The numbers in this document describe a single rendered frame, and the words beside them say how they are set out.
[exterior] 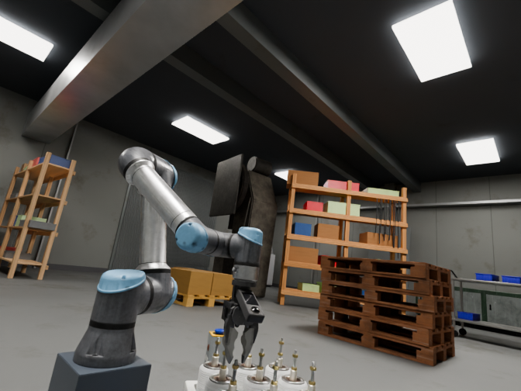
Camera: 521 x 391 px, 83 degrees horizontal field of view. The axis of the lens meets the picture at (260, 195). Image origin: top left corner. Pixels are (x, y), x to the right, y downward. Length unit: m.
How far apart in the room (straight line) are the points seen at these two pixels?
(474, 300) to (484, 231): 2.52
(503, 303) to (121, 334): 6.79
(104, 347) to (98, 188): 7.68
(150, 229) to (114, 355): 0.38
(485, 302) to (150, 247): 6.70
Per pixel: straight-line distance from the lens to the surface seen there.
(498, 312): 7.20
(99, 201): 8.49
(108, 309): 0.92
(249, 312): 0.80
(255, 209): 6.10
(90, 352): 0.94
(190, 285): 4.17
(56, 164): 5.95
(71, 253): 8.33
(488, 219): 9.31
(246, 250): 0.86
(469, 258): 9.21
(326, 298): 3.46
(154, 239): 1.05
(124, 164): 1.01
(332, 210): 6.06
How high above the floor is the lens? 0.58
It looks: 14 degrees up
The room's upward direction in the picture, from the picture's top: 7 degrees clockwise
